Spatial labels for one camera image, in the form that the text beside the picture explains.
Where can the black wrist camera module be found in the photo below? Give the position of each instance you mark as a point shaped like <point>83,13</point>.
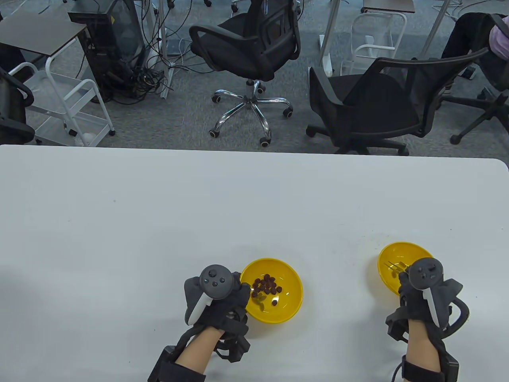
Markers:
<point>397,324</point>
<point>238,342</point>

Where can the white power strip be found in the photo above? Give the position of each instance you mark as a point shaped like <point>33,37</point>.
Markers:
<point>165,85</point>

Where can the metal tweezers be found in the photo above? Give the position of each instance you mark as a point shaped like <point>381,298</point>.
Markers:
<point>393,266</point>

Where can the person's right hand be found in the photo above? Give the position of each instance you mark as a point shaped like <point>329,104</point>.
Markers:
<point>413,304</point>

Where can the person's left hand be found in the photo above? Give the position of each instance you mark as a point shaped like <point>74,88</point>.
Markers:
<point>226,314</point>

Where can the black computer tower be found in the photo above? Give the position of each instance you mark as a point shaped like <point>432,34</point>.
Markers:
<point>115,39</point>

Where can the person's right forearm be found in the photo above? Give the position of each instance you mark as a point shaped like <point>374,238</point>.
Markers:
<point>421,344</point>

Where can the pile of dark raisins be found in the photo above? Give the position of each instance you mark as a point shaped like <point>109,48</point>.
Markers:
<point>266,283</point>

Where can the black mesh office chair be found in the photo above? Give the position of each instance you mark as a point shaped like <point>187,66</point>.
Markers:
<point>358,99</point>

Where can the black office chair chrome base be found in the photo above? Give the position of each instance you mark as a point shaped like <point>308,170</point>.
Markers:
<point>238,47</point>

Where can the dark grey desk top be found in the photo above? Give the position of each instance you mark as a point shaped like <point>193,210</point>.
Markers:
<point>35,34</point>
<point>387,4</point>

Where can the person's left forearm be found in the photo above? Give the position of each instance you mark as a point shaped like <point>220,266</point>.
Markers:
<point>195,354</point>

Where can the yellow plastic bowl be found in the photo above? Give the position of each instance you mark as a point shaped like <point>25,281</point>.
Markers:
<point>286,308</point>
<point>401,250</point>

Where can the white desk leg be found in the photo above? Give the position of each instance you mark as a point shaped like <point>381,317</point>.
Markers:
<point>435,28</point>
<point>163,32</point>
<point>332,24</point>

